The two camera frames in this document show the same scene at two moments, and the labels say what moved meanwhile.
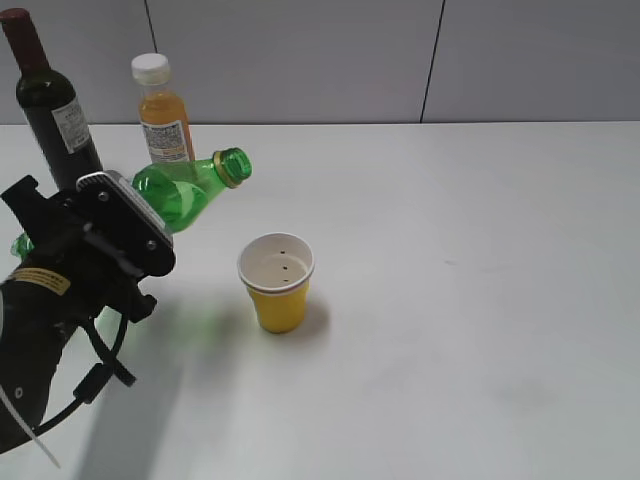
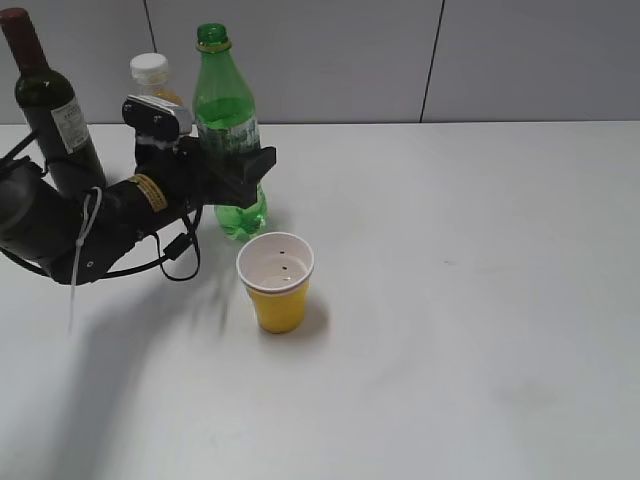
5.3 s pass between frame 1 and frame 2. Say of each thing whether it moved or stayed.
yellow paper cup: stayed
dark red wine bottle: stayed
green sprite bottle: moved
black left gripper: moved
